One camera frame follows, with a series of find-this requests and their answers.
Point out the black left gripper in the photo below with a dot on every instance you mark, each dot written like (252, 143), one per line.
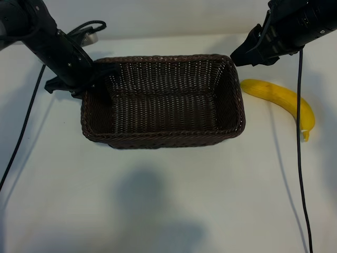
(69, 66)

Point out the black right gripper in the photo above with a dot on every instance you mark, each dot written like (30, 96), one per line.
(271, 48)

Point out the yellow banana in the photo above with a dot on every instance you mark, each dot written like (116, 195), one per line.
(279, 95)

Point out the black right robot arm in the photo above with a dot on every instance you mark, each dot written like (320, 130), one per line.
(316, 18)

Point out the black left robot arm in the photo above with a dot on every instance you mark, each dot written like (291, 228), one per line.
(23, 23)

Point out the dark brown wicker basket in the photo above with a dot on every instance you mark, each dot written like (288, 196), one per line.
(163, 105)

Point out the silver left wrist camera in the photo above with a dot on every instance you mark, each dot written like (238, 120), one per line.
(90, 38)

